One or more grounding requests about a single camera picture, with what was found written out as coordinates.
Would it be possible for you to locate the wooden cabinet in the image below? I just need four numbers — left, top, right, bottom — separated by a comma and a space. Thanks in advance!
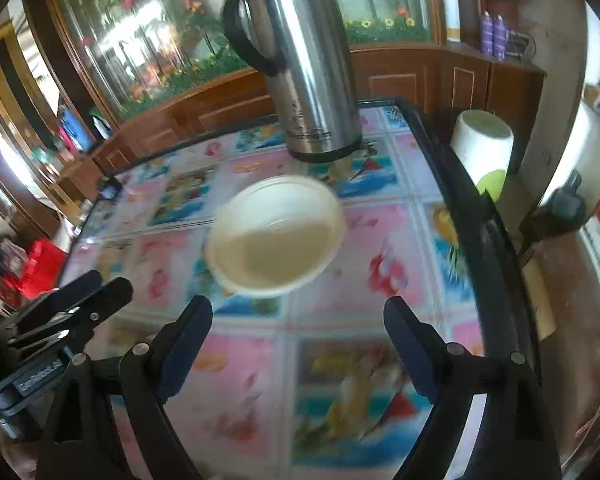
55, 42, 546, 196

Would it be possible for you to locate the white bowl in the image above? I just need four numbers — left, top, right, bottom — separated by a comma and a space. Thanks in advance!
205, 175, 346, 297

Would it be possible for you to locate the purple spray can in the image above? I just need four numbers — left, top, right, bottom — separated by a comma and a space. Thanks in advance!
480, 11, 496, 57
493, 14, 509, 60

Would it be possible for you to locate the fish tank with flowers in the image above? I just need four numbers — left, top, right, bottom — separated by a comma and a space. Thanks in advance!
40, 0, 443, 121

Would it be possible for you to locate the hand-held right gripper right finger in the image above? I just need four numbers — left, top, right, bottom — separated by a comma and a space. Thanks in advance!
382, 296, 563, 480

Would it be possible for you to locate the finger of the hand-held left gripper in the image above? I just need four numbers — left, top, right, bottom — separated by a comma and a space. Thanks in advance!
7, 276, 134, 356
12, 270, 103, 322

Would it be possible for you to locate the white plastic bucket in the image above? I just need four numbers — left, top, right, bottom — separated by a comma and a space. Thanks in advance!
449, 109, 515, 201

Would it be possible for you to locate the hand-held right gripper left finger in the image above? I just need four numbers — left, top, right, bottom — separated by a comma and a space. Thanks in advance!
35, 295, 213, 480

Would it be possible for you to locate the red plastic bin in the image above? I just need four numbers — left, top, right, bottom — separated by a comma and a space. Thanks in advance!
10, 239, 68, 301

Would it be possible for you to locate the stainless steel thermos jug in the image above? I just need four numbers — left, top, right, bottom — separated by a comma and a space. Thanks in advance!
222, 0, 363, 163

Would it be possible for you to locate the printed picture table cover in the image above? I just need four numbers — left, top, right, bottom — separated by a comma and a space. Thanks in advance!
60, 105, 486, 480

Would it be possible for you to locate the black appliance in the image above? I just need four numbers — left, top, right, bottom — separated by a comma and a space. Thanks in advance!
519, 170, 588, 261

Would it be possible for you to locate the blue water jug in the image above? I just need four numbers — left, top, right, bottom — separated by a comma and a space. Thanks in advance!
59, 109, 96, 155

